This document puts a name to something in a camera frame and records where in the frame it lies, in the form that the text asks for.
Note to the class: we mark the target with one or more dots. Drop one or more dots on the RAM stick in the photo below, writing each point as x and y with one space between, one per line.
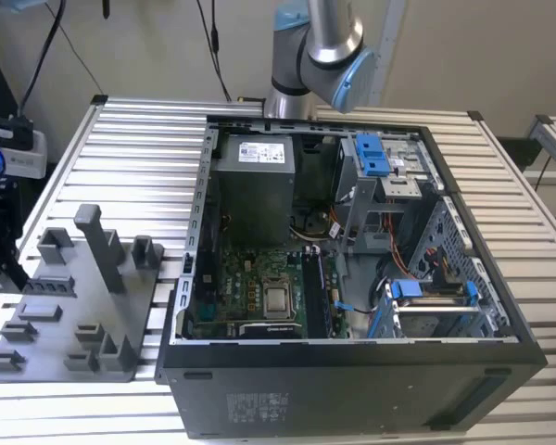
51 286
327 296

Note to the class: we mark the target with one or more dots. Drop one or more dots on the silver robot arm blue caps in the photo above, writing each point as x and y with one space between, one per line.
329 28

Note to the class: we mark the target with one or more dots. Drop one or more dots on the black RAM slot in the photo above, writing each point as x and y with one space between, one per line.
310 296
315 296
319 296

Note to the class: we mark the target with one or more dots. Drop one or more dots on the grey plastic parts rack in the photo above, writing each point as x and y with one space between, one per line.
88 315

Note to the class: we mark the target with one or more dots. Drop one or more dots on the small black hanging object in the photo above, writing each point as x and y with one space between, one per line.
106 9

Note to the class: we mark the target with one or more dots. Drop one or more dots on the green motherboard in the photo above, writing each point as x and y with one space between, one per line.
241 278

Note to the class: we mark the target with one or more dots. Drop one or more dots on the grey power supply unit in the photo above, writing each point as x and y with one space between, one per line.
255 204

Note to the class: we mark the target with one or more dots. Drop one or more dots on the black CPU socket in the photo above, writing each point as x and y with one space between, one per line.
271 280

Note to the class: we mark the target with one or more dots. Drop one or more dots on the black graphics card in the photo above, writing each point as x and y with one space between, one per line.
269 330

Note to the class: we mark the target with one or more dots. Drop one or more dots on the silver CPU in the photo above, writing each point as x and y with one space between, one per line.
278 301

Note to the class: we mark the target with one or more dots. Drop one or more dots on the black round case part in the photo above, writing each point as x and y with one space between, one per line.
315 222

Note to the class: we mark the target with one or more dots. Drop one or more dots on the black open PC case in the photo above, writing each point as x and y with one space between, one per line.
306 403

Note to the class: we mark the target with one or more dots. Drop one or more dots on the blue plastic drive latch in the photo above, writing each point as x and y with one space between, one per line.
370 153

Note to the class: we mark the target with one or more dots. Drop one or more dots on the silver drive cage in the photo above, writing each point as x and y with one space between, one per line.
400 187

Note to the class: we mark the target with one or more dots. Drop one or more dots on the metal disk bay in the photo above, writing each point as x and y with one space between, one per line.
426 303

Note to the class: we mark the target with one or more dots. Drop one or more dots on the black box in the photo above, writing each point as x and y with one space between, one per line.
519 153

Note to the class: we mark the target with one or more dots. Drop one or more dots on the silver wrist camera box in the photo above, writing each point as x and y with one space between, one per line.
25 157

